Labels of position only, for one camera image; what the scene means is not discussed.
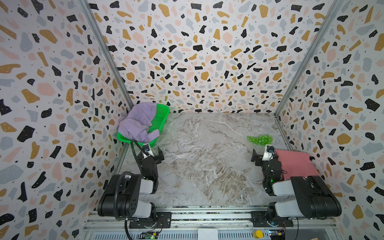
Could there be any yellow round button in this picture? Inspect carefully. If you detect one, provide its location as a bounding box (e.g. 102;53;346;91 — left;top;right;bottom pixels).
252;230;264;239

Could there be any pink t-shirt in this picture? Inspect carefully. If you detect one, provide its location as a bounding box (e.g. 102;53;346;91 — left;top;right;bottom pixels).
275;150;320;180

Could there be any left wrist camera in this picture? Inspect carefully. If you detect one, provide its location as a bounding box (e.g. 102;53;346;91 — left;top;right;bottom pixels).
142;144;154;159

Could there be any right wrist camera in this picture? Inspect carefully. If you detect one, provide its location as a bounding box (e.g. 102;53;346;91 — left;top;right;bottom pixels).
262;145;275;161

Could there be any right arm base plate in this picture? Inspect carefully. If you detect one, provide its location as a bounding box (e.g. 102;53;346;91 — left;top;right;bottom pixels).
251;211;294;228

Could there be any white box on rail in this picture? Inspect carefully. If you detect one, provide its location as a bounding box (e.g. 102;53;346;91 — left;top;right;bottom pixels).
198;228;219;240

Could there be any lavender t-shirt in basket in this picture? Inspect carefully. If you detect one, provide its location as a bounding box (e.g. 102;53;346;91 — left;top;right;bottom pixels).
118;103;160;144

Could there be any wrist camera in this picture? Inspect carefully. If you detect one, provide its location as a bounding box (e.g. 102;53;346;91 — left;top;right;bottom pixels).
142;144;154;159
262;145;275;161

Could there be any green plastic grape bunch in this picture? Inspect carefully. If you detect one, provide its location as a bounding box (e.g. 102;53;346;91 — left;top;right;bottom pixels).
247;135;273;146

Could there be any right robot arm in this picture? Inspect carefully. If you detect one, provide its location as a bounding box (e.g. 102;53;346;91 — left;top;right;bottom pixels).
251;145;342;227

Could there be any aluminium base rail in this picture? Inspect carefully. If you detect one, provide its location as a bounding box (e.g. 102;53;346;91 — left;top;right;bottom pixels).
80;206;343;240

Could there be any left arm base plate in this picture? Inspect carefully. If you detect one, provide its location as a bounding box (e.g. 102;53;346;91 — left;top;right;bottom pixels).
129;212;172;230

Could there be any right aluminium corner post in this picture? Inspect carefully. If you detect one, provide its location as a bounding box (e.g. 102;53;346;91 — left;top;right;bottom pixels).
274;0;346;117

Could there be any left aluminium corner post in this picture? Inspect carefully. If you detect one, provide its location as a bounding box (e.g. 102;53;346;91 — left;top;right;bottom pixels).
78;0;134;110

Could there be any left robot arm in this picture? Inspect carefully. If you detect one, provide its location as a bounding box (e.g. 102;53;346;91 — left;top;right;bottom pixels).
97;145;164;226

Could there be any aluminium corner post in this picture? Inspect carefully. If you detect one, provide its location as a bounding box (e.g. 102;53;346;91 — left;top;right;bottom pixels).
78;0;134;110
274;0;346;117

